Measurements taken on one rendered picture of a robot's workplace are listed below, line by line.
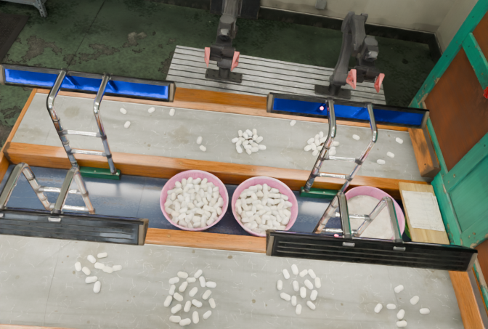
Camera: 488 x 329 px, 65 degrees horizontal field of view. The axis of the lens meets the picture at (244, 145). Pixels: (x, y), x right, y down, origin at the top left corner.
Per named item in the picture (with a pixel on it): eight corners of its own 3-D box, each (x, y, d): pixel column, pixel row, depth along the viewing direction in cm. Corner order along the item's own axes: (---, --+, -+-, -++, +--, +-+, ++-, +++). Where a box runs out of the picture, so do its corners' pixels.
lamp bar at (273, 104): (266, 98, 151) (269, 84, 145) (418, 115, 155) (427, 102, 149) (266, 113, 146) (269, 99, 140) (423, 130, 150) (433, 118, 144)
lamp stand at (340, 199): (301, 242, 155) (335, 185, 120) (349, 246, 157) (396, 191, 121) (304, 290, 144) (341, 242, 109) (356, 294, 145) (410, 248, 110)
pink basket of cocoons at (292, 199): (221, 195, 164) (223, 184, 157) (278, 181, 172) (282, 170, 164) (241, 253, 150) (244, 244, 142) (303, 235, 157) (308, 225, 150)
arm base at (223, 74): (242, 72, 201) (244, 63, 205) (205, 66, 200) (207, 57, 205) (241, 83, 207) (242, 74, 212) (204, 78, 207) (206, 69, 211)
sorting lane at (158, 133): (36, 96, 180) (35, 92, 178) (410, 135, 192) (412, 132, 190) (10, 147, 161) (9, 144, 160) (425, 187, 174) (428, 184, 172)
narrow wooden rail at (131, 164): (16, 156, 167) (6, 141, 158) (419, 194, 179) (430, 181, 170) (11, 166, 163) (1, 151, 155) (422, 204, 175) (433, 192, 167)
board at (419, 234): (397, 183, 167) (399, 181, 166) (430, 186, 168) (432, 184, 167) (415, 256, 147) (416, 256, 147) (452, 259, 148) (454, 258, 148)
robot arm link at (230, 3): (237, 27, 165) (243, -12, 183) (216, 25, 164) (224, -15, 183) (234, 50, 175) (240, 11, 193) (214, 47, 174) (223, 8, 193)
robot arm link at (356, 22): (374, 49, 167) (367, 8, 185) (354, 46, 166) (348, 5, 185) (364, 70, 177) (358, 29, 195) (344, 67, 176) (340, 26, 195)
